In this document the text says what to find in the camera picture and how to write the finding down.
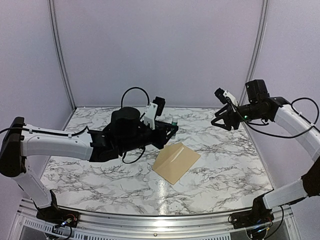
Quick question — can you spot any brown kraft paper envelope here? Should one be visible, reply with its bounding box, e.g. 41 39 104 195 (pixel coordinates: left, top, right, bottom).
152 142 201 185

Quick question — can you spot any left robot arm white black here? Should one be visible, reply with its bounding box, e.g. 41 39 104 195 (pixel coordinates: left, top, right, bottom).
0 117 179 223

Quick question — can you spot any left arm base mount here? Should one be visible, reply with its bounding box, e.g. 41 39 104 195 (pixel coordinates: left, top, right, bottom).
34 190 80 228

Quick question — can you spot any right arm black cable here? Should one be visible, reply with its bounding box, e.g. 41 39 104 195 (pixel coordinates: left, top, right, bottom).
239 97 318 140

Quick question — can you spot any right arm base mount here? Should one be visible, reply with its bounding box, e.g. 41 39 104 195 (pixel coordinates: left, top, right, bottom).
228 210 275 229

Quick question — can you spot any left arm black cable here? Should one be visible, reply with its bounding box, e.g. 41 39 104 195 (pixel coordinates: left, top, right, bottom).
119 86 151 165

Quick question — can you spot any aluminium table front rail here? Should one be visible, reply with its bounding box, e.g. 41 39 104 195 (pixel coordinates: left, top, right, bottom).
8 198 301 240

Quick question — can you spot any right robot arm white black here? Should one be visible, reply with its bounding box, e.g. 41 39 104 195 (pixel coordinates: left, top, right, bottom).
211 91 320 224

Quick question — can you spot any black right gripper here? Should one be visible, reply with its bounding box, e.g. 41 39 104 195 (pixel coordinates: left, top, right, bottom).
210 102 266 131

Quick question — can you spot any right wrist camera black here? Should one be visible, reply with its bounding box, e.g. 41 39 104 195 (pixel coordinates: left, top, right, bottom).
245 79 270 104

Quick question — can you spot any white green glue stick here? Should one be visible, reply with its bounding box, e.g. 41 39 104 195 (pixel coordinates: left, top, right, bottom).
171 117 178 140

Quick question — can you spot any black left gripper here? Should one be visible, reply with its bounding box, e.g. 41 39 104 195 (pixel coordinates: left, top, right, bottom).
119 121 179 154

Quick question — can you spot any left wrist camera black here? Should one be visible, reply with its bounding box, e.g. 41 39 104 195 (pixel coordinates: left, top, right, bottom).
152 96 166 117

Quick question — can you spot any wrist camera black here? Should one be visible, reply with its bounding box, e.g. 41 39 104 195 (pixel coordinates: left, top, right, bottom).
245 79 270 104
152 96 166 117

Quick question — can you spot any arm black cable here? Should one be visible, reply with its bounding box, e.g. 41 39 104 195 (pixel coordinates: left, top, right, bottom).
239 97 318 140
119 86 151 165

